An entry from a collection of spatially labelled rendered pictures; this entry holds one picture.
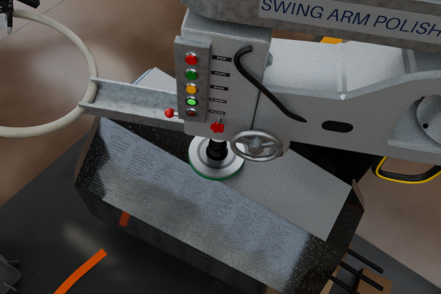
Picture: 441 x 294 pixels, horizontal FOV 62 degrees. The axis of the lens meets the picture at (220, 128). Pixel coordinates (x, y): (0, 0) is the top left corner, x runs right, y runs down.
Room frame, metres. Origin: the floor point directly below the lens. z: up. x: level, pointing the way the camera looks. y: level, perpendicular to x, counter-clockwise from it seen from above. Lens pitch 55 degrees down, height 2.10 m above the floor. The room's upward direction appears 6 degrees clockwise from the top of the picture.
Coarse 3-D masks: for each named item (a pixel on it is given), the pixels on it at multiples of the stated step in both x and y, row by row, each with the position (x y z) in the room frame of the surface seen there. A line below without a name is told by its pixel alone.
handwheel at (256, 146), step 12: (240, 132) 0.57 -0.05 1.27; (252, 132) 0.56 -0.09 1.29; (264, 132) 0.56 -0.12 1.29; (252, 144) 0.56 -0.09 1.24; (264, 144) 0.56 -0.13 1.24; (276, 144) 0.55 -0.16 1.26; (240, 156) 0.56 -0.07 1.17; (252, 156) 0.56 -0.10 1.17; (264, 156) 0.56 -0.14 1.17; (276, 156) 0.55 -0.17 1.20
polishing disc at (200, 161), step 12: (192, 144) 0.74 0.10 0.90; (204, 144) 0.75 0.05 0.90; (228, 144) 0.76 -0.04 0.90; (240, 144) 0.77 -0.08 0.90; (192, 156) 0.69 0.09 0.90; (204, 156) 0.70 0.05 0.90; (228, 156) 0.71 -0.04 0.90; (204, 168) 0.65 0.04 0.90; (216, 168) 0.65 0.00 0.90; (228, 168) 0.66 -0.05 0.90
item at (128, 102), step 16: (96, 80) 0.80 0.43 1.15; (96, 96) 0.77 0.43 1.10; (112, 96) 0.78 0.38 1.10; (128, 96) 0.78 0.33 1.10; (144, 96) 0.79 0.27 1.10; (160, 96) 0.79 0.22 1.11; (176, 96) 0.79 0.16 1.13; (96, 112) 0.69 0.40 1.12; (112, 112) 0.69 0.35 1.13; (128, 112) 0.69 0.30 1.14; (144, 112) 0.73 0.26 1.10; (160, 112) 0.74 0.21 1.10; (176, 128) 0.67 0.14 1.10
